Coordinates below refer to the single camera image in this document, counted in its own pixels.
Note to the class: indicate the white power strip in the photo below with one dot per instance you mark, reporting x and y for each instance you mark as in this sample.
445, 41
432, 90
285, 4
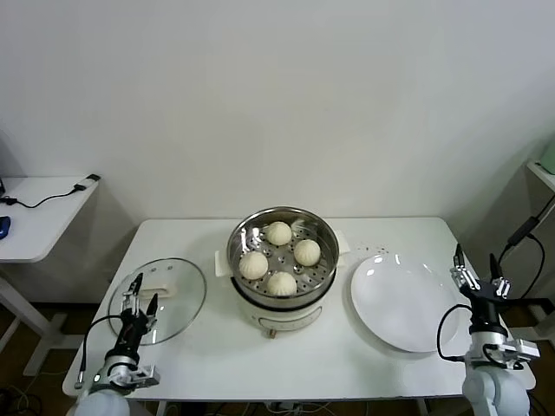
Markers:
286, 407

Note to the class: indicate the white steamed baozi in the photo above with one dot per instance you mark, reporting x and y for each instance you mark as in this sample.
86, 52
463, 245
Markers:
282, 284
308, 252
253, 265
278, 233

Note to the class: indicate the stainless steel steamer basket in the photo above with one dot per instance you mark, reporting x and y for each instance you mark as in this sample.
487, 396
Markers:
316, 242

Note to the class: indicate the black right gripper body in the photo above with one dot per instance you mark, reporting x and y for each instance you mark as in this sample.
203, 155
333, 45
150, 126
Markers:
485, 307

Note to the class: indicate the white round plate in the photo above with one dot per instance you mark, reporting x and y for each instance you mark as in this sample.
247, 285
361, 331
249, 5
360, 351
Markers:
403, 303

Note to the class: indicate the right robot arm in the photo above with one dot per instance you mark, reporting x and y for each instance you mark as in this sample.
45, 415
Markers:
494, 390

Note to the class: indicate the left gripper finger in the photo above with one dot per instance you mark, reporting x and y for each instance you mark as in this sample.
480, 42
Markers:
136, 288
152, 310

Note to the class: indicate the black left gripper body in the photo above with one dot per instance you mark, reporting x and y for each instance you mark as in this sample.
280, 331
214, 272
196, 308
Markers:
132, 331

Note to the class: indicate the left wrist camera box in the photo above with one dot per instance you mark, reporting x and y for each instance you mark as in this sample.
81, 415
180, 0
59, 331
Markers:
145, 377

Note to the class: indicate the cream electric cooker base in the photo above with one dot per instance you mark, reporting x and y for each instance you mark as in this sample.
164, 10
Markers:
282, 318

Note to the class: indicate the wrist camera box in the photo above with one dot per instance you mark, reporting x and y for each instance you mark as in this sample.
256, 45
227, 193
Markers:
526, 347
145, 377

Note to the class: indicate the blue computer mouse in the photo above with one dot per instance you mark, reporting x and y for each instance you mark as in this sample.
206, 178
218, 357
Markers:
4, 226

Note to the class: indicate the dark device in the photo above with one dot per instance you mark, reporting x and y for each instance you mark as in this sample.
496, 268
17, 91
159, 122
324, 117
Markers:
2, 185

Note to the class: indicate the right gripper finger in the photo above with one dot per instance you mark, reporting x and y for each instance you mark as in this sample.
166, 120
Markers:
496, 277
459, 264

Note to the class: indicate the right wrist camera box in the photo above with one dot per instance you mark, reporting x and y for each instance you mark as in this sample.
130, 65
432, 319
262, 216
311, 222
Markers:
526, 347

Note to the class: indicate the white side table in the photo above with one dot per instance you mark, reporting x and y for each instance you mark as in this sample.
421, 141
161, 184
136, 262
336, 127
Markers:
43, 225

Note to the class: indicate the white shelf board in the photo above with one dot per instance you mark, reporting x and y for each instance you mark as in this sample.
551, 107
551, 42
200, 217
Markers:
544, 177

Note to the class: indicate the white table leg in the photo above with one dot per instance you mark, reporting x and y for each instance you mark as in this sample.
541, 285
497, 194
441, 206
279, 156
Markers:
161, 408
424, 406

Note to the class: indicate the round glass pot lid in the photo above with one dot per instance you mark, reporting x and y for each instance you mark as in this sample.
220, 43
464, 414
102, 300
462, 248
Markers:
191, 277

